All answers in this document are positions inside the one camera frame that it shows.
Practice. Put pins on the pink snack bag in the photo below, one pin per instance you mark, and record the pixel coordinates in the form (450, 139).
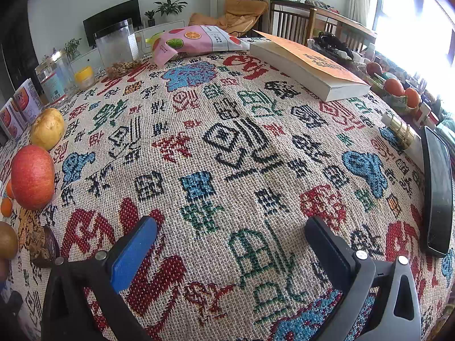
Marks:
(199, 41)

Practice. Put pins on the black television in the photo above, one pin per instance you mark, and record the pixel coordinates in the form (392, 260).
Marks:
(110, 19)

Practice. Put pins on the leafy green potted plant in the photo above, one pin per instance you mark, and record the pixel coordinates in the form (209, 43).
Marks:
(73, 47)

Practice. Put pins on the gold and white tube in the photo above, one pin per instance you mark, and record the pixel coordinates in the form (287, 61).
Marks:
(400, 129)

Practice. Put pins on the clear jar with blue label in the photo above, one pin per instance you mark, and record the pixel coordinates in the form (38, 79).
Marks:
(53, 81)

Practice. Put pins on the red apple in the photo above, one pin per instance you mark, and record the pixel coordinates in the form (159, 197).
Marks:
(32, 177)

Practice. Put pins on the printed woven tablecloth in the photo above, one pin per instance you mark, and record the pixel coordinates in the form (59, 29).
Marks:
(227, 170)

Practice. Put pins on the large green potted plant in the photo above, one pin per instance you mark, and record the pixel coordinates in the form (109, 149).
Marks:
(170, 7)

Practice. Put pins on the red fruit in basket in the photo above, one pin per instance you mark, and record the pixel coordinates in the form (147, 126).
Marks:
(374, 69)

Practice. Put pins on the clear jar with nuts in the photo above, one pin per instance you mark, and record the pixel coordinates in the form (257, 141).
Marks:
(117, 48)

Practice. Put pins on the dark brown wrinkled fruit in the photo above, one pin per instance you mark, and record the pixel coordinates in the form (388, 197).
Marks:
(42, 248)

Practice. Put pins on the brown kiwi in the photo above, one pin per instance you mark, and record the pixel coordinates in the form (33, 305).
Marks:
(7, 241)

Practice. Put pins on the small green potted plant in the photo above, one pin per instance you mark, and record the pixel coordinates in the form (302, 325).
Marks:
(150, 16)

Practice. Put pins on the thick orange-cover book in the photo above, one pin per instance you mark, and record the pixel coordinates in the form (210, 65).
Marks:
(305, 67)

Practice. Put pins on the black bag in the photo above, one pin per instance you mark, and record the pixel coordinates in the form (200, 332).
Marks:
(330, 44)

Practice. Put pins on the small orange mandarin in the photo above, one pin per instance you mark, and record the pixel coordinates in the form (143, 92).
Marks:
(6, 207)

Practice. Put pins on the yellow asian pear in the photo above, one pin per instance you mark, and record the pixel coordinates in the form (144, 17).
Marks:
(48, 128)

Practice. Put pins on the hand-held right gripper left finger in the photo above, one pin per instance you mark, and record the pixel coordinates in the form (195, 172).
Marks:
(133, 252)

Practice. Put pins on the wooden slatted chair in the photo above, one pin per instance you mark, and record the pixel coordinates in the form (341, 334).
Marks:
(284, 17)

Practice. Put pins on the patterned fruit basket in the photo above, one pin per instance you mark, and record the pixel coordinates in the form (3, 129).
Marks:
(400, 103)

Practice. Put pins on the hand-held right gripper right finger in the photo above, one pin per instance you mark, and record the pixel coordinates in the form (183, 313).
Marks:
(328, 252)

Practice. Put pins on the small yellow-lid jar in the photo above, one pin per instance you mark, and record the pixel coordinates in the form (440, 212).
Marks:
(85, 78)

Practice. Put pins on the orange beanbag chair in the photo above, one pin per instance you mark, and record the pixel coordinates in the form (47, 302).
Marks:
(238, 16)

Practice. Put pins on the orange in basket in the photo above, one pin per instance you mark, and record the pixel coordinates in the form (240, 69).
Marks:
(412, 97)
(394, 87)

